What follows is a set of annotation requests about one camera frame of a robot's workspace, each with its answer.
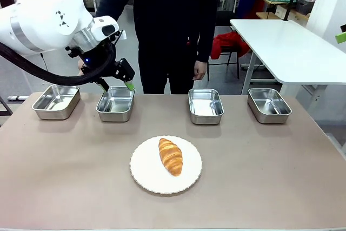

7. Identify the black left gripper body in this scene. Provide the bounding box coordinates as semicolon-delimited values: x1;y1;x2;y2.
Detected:
65;38;121;83

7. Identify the person's right forearm black sleeve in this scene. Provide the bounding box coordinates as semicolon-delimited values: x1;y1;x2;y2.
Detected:
95;0;128;23

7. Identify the person's left forearm black sleeve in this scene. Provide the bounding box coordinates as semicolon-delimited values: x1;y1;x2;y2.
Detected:
196;11;222;63

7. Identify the person's left hand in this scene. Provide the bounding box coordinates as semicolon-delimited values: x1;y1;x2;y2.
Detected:
193;60;208;81

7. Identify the rectangular stainless steel tray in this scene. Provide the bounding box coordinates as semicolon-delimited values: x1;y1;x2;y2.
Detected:
247;88;292;125
96;85;136;123
188;88;225;126
32;84;82;121

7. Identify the grey storage basket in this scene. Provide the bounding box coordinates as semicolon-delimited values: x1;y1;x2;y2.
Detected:
296;0;318;15

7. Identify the large white side table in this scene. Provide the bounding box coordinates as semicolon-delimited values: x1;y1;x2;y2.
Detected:
229;19;346;99

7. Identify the person in black clothing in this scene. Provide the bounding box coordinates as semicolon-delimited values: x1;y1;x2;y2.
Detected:
95;0;223;95

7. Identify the wooden shelf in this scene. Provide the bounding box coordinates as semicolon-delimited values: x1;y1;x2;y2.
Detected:
255;0;310;25

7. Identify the white scalloped plate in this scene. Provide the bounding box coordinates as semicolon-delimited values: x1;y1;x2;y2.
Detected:
130;135;203;195

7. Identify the golden brown croissant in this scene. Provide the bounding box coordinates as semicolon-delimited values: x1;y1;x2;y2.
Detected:
158;138;183;177

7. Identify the red cloth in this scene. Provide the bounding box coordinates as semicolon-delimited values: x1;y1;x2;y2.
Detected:
210;31;251;61

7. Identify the black chair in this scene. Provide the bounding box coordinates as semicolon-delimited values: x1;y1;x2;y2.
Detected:
207;11;241;82

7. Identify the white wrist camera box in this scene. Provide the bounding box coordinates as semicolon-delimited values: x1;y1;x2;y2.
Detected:
90;16;128;43

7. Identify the thin black hanging cable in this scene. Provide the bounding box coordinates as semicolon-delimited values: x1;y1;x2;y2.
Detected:
39;52;49;72

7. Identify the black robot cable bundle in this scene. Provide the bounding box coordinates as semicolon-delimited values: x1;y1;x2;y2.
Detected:
0;40;117;85

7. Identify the black table frame strut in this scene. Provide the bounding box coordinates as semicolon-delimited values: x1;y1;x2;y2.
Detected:
0;96;14;117

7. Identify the grey metal frame rail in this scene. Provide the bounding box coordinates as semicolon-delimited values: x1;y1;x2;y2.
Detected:
325;133;346;160

